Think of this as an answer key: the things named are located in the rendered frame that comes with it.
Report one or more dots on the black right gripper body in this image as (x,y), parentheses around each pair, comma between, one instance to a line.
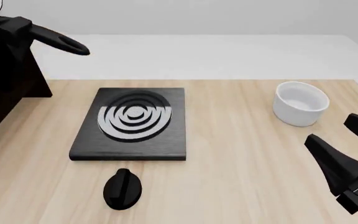
(357,199)

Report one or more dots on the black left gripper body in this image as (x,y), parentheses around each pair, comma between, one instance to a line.
(12,29)

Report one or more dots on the white ceramic bowl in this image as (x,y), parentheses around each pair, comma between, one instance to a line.
(294,109)

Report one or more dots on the flat black stove plate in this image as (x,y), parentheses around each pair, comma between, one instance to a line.
(154,144)

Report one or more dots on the round black stove knob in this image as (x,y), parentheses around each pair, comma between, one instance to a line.
(121,191)

